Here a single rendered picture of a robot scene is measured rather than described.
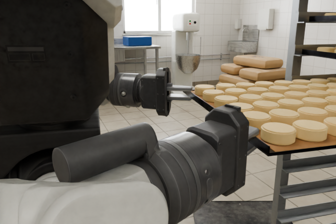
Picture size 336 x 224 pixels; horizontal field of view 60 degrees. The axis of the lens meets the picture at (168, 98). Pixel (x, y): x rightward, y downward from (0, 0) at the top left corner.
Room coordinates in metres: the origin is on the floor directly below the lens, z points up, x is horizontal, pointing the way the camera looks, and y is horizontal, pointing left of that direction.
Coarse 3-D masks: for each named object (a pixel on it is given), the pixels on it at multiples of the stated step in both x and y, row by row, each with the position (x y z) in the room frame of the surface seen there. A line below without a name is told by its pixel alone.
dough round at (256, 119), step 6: (246, 114) 0.48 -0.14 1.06; (252, 114) 0.48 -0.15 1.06; (258, 114) 0.48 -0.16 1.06; (264, 114) 0.48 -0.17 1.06; (252, 120) 0.46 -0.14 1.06; (258, 120) 0.45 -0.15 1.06; (264, 120) 0.45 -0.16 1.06; (270, 120) 0.47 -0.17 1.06; (252, 126) 0.46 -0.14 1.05; (258, 126) 0.45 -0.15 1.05
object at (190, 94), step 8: (192, 96) 0.67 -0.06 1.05; (200, 104) 0.62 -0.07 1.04; (208, 104) 0.57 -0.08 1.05; (256, 144) 0.39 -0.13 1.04; (264, 144) 0.37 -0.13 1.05; (264, 152) 0.37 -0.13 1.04; (272, 152) 0.36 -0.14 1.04; (280, 152) 0.37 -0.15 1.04; (288, 152) 0.37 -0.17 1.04; (296, 152) 0.37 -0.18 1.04
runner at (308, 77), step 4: (292, 76) 0.84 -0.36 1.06; (296, 76) 0.84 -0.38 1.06; (300, 76) 0.85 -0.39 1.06; (304, 76) 0.85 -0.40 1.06; (308, 76) 0.85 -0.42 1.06; (312, 76) 0.86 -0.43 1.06; (316, 76) 0.86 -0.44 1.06; (320, 76) 0.86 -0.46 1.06; (324, 76) 0.87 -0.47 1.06; (328, 76) 0.87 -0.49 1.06; (332, 76) 0.87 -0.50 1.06
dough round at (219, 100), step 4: (216, 96) 0.61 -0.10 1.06; (220, 96) 0.61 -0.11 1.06; (224, 96) 0.61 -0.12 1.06; (228, 96) 0.61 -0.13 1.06; (232, 96) 0.61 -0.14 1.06; (216, 100) 0.59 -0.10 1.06; (220, 100) 0.58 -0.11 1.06; (224, 100) 0.58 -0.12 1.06; (228, 100) 0.57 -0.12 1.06; (232, 100) 0.58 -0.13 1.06; (236, 100) 0.58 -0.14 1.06; (216, 104) 0.58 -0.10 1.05; (220, 104) 0.58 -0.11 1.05; (224, 104) 0.57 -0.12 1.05
